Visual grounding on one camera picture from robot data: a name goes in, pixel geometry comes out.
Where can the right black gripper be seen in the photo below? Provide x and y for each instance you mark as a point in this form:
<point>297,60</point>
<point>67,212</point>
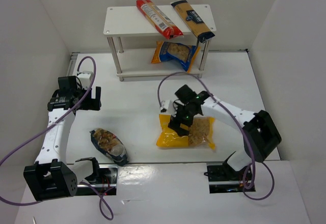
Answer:
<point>177,123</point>

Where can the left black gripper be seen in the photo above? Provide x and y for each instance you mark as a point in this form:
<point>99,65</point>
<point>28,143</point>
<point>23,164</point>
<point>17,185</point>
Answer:
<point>89,102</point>

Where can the yellow macaroni bag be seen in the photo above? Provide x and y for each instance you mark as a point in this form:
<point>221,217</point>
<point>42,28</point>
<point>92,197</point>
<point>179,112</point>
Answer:
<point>200,134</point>

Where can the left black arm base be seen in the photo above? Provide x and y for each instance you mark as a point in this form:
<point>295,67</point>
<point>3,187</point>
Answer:
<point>106,180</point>

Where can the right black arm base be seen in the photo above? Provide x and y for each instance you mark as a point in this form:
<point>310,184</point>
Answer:
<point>221,180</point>

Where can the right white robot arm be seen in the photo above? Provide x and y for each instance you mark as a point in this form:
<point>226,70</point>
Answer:
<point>259,132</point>

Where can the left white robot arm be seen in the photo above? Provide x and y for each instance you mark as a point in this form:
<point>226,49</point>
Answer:
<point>50,177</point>

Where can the dark mixed pasta bag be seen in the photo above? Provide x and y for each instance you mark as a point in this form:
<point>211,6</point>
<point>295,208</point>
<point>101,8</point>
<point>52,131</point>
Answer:
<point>109,145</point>

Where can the white two-tier shelf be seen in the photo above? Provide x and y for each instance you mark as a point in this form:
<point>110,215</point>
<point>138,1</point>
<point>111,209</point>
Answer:
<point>128,22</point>

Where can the blue yellow pasta bag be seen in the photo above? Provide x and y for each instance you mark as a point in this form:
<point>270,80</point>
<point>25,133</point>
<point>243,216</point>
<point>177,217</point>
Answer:
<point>185,55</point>

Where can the red spaghetti package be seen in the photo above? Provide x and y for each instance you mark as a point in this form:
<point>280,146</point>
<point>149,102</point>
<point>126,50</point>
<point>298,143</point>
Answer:
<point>158,19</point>

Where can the tan and blue spaghetti package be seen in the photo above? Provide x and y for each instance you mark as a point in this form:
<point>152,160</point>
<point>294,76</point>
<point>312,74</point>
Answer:
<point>193,21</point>

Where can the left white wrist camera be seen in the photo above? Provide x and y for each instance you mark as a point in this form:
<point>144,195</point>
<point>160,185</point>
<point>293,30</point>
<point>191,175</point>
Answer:
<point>85,78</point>

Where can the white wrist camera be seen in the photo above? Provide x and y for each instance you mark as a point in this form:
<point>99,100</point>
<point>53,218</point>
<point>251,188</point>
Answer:
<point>85,78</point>
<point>165,106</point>

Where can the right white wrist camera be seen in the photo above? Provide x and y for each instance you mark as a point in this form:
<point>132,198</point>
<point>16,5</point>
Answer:
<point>165,106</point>

